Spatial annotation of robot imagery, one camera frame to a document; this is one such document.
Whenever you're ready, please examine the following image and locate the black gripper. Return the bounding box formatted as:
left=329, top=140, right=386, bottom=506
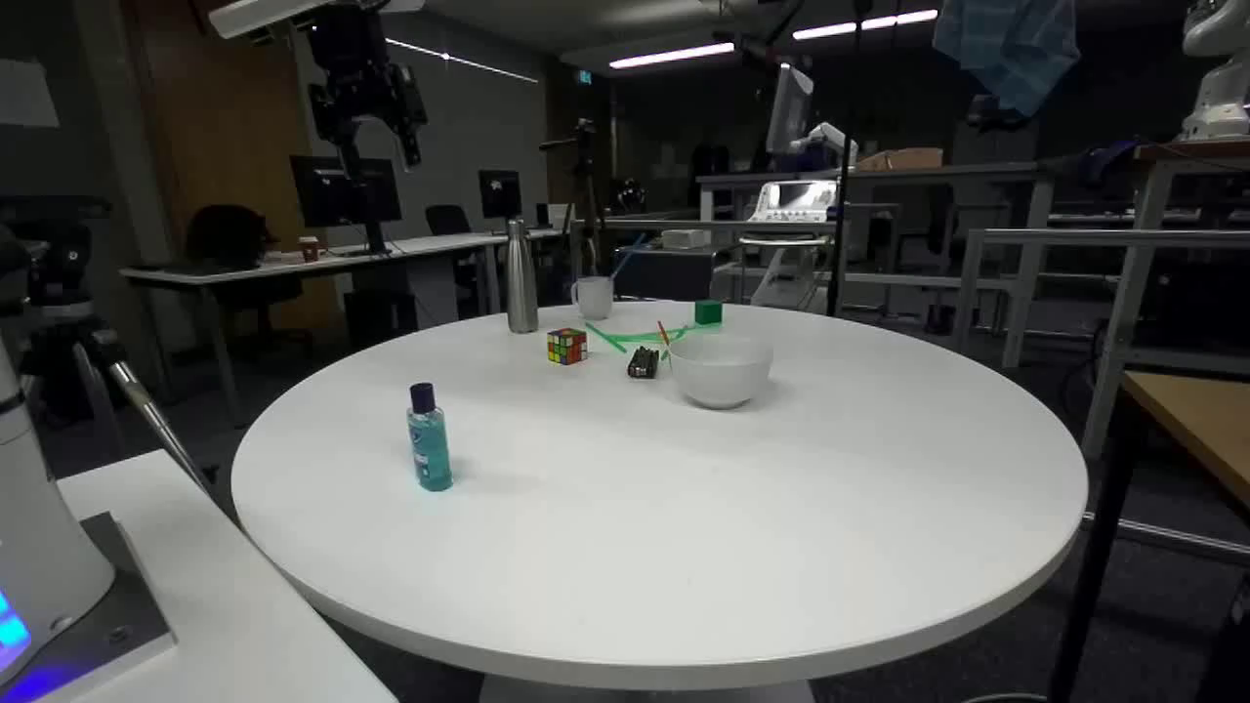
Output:
left=305, top=5, right=434, bottom=173

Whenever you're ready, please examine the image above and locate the multicoloured Rubik's cube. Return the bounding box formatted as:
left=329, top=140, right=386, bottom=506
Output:
left=543, top=325, right=589, bottom=371

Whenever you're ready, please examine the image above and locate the long white office desk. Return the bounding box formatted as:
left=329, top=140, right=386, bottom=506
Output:
left=119, top=230, right=517, bottom=403

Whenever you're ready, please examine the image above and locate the small black computer monitor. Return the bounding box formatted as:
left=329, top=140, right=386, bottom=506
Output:
left=476, top=166, right=527, bottom=224

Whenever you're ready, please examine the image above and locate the black office chair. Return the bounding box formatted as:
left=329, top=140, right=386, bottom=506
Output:
left=175, top=200, right=282, bottom=315

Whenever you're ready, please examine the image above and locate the stainless steel water bottle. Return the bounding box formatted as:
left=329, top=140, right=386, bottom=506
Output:
left=499, top=216, right=543, bottom=336

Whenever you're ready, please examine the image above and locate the long ceiling light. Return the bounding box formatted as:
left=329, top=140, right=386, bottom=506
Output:
left=607, top=40, right=741, bottom=75
left=791, top=5, right=941, bottom=47

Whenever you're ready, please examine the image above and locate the white mug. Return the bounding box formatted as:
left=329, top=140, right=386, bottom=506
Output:
left=571, top=274, right=619, bottom=325

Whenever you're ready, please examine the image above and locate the green plastic straw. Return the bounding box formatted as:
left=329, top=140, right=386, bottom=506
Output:
left=585, top=321, right=700, bottom=359

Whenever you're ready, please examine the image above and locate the teal bottle with dark cap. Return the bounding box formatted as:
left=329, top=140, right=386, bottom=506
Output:
left=403, top=377, right=458, bottom=496

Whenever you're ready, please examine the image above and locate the grey metal rod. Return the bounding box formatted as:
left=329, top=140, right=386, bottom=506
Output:
left=106, top=359, right=204, bottom=485

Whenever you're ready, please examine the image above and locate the white bowl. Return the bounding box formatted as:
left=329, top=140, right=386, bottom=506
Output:
left=668, top=332, right=778, bottom=415

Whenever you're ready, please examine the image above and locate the blue hanging cloth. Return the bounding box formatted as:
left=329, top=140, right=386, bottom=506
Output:
left=929, top=0, right=1085, bottom=125

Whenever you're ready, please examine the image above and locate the white humanoid robot figure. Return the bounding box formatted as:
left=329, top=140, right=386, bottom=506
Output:
left=1176, top=0, right=1250, bottom=143

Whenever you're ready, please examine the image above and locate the wooden top table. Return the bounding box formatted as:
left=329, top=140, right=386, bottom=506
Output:
left=1046, top=366, right=1250, bottom=703

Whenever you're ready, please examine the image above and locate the black camera tripod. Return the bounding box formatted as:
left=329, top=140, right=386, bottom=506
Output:
left=543, top=113, right=619, bottom=286

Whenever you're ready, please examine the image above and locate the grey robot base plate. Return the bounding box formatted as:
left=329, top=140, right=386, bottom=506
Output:
left=0, top=506, right=175, bottom=703

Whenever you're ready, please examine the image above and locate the white metal shelf frame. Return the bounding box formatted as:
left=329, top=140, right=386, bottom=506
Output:
left=693, top=136, right=1250, bottom=472

